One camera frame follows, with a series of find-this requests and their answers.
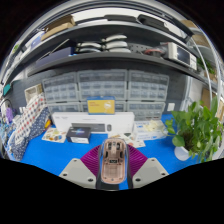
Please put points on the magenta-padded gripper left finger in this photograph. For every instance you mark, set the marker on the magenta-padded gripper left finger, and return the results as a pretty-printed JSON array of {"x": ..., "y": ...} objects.
[{"x": 75, "y": 171}]

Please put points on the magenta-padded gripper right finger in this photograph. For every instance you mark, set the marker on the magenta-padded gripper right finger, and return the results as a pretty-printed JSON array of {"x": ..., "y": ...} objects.
[{"x": 150, "y": 170}]

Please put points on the pink transparent computer mouse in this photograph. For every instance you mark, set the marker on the pink transparent computer mouse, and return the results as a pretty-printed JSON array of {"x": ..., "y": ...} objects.
[{"x": 113, "y": 163}]

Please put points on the white and blue carton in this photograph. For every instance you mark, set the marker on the white and blue carton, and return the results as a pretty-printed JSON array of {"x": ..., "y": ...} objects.
[{"x": 150, "y": 133}]

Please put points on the small black box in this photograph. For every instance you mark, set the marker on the small black box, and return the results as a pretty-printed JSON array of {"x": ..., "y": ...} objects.
[{"x": 78, "y": 135}]

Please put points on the printed picture card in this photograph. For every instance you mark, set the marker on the printed picture card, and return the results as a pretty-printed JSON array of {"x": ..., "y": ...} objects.
[
  {"x": 55, "y": 135},
  {"x": 132, "y": 137}
]

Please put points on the long white keyboard box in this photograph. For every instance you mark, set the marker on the long white keyboard box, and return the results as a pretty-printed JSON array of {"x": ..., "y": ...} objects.
[{"x": 66, "y": 119}]

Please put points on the grey small-parts drawer cabinet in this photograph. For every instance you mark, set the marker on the grey small-parts drawer cabinet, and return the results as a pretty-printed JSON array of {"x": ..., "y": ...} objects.
[
  {"x": 65, "y": 107},
  {"x": 101, "y": 85},
  {"x": 145, "y": 110},
  {"x": 120, "y": 106},
  {"x": 148, "y": 85},
  {"x": 60, "y": 87}
]

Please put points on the patterned fabric bundle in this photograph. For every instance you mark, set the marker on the patterned fabric bundle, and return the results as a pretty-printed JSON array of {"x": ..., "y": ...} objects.
[{"x": 30, "y": 123}]

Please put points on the green plant in white pot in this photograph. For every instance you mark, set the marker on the green plant in white pot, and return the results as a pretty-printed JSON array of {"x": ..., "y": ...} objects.
[{"x": 200, "y": 126}]

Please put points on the yellow and blue box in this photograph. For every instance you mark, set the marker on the yellow and blue box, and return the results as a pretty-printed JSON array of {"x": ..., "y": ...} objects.
[{"x": 100, "y": 106}]

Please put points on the white plastic crate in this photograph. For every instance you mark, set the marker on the white plastic crate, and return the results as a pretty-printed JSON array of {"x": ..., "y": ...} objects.
[{"x": 33, "y": 93}]

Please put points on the dark wall shelf unit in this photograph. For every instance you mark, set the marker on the dark wall shelf unit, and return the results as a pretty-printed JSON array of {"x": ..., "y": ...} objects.
[{"x": 100, "y": 58}]

